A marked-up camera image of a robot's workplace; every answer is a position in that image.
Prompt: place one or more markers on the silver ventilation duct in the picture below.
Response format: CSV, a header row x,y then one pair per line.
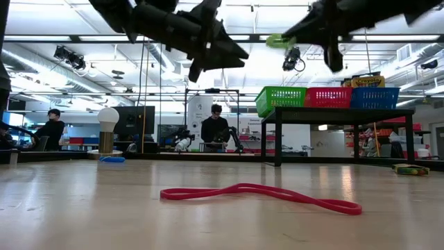
x,y
27,64

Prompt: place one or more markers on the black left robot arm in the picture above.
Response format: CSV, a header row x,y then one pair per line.
x,y
152,21

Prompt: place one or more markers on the green plastic basket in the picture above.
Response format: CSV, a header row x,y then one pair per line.
x,y
281,99

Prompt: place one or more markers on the red rubber band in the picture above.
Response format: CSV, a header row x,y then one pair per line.
x,y
243,189

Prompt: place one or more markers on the background black robot arm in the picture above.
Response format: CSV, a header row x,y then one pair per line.
x,y
235,137
183,133

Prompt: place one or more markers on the large crayon box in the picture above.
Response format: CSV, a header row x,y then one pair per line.
x,y
367,82

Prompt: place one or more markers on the small yellow crayon box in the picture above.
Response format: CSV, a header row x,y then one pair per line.
x,y
409,170

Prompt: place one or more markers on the black aluminium frame rail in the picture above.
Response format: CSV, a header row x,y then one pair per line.
x,y
166,157

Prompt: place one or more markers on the red plastic basket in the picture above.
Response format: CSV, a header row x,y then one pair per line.
x,y
327,98

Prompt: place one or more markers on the person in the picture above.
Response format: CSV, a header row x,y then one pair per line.
x,y
52,133
215,130

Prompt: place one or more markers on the red storage box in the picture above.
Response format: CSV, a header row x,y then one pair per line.
x,y
78,140

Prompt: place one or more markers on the small white post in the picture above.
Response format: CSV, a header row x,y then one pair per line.
x,y
14,158

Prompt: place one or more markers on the blue plastic basket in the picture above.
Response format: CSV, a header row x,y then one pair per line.
x,y
376,99

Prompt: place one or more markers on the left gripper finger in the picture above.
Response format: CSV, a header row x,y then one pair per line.
x,y
222,62
223,43

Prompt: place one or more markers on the black monitor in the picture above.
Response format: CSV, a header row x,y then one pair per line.
x,y
133,119

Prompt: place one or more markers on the white cylindrical device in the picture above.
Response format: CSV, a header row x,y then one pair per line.
x,y
182,144

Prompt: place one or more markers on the black overhead beam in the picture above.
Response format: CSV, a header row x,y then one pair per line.
x,y
69,38

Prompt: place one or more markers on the small printed cardboard pack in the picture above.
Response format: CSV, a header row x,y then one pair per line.
x,y
347,83

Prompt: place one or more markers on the black ceiling spotlight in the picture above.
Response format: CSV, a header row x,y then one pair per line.
x,y
429,64

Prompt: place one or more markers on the black gantry frame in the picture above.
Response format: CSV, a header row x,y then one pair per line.
x,y
211,90

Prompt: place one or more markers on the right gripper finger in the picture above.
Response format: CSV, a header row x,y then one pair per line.
x,y
312,36
310,22

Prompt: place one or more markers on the white bulb on brass base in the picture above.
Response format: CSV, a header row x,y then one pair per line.
x,y
108,119

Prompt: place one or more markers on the shelving with red bins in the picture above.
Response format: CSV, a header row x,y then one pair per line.
x,y
385,133

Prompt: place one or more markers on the blue storage box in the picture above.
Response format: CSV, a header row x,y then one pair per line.
x,y
92,141

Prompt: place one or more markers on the black mesh metal shelf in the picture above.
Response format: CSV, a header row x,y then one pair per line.
x,y
333,116

